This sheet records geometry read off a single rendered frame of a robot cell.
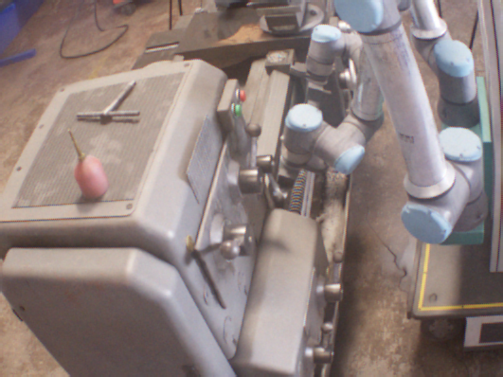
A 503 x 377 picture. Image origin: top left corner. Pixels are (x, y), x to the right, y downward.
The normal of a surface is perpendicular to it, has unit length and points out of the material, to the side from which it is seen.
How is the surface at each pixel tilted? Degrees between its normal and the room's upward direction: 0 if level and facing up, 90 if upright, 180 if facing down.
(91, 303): 90
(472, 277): 0
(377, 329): 0
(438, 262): 0
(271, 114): 36
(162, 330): 90
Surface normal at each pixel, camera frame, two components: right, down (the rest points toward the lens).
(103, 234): -0.17, 0.70
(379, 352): -0.25, -0.71
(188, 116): 0.50, -0.54
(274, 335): 0.29, -0.63
